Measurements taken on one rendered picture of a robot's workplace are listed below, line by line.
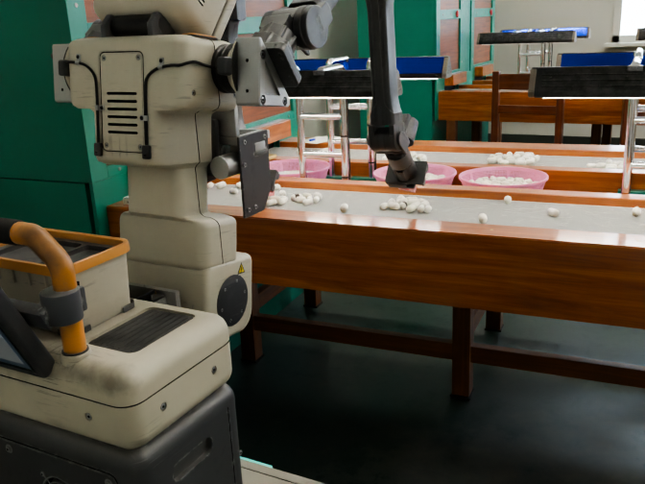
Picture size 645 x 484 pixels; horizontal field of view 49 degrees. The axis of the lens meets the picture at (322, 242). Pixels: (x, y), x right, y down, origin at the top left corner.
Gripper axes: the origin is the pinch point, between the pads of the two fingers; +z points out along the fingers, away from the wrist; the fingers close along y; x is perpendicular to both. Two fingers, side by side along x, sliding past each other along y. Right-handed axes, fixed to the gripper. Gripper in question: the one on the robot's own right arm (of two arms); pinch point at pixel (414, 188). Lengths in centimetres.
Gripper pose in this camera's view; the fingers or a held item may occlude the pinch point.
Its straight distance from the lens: 189.6
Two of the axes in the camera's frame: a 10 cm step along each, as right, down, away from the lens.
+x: -2.3, 9.1, -3.5
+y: -9.2, -0.8, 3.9
